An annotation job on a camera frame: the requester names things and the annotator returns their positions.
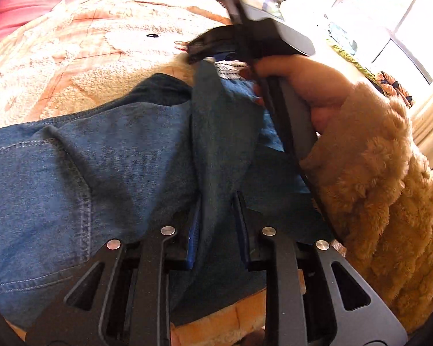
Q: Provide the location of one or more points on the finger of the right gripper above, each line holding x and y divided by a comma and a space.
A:
213, 59
219, 42

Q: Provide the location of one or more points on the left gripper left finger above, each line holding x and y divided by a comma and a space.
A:
121, 295

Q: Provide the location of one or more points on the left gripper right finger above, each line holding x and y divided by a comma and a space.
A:
313, 295

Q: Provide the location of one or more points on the blue denim lace-trimmed pants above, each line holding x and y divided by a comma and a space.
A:
70, 184

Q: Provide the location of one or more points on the right hand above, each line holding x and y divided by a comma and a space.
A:
323, 88

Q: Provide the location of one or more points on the tan fluffy right sleeve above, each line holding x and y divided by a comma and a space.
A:
377, 189

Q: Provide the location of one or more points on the peach bear-pattern bedspread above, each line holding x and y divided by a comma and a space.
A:
78, 58

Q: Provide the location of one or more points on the green-edged cushion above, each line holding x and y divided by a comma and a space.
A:
382, 81

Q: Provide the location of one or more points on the window with dark frame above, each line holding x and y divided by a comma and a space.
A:
395, 36

